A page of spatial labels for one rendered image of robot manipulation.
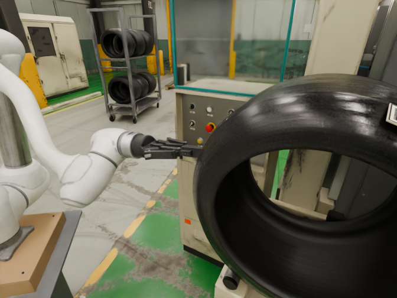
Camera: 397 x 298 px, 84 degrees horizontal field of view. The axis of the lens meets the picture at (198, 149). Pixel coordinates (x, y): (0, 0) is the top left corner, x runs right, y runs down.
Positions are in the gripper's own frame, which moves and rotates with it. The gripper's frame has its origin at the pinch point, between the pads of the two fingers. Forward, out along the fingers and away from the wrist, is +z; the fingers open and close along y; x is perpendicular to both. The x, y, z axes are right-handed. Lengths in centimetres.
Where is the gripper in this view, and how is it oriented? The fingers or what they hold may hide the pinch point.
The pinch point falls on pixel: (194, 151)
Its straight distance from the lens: 62.5
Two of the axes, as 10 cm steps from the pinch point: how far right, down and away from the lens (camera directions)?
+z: 8.7, 0.9, -4.8
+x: 1.2, 9.1, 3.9
